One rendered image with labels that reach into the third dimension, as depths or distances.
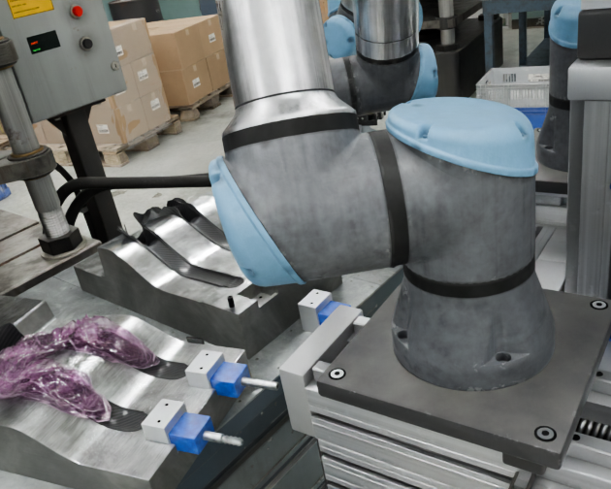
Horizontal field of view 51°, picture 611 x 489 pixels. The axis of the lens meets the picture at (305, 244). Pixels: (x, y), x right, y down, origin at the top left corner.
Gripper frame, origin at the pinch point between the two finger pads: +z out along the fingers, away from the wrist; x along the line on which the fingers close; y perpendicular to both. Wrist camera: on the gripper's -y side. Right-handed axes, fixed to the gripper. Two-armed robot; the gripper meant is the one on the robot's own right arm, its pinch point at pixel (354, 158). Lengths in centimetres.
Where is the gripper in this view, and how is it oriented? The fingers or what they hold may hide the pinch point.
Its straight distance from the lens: 144.7
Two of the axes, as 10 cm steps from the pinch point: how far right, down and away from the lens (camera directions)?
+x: 3.7, -4.8, 8.0
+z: 1.5, 8.7, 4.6
